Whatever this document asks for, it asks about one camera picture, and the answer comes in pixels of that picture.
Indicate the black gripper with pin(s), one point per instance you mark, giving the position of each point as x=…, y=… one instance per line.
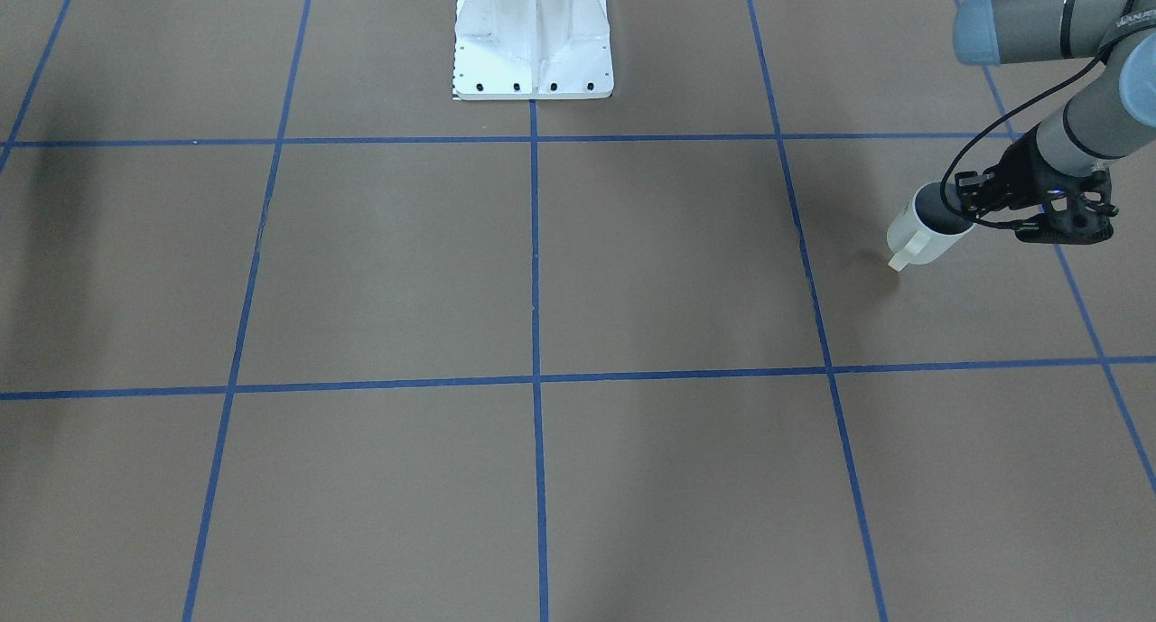
x=1021, y=171

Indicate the white mug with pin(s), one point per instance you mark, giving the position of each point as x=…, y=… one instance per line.
x=926, y=227

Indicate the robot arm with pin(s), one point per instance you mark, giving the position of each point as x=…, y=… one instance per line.
x=1063, y=163

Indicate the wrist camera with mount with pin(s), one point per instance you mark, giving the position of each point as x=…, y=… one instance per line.
x=1076, y=210

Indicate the white column pedestal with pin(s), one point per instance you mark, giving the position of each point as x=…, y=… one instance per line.
x=512, y=50

